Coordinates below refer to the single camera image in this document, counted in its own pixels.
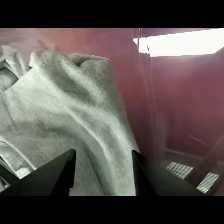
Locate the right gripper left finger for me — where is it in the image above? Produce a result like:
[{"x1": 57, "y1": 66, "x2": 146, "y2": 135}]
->
[{"x1": 0, "y1": 148, "x2": 77, "y2": 197}]

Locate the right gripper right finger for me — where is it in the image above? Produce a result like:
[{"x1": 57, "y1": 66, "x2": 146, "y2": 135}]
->
[{"x1": 131, "y1": 149, "x2": 205, "y2": 197}]

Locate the grey garment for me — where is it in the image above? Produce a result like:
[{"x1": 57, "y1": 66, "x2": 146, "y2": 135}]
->
[{"x1": 0, "y1": 44, "x2": 141, "y2": 197}]

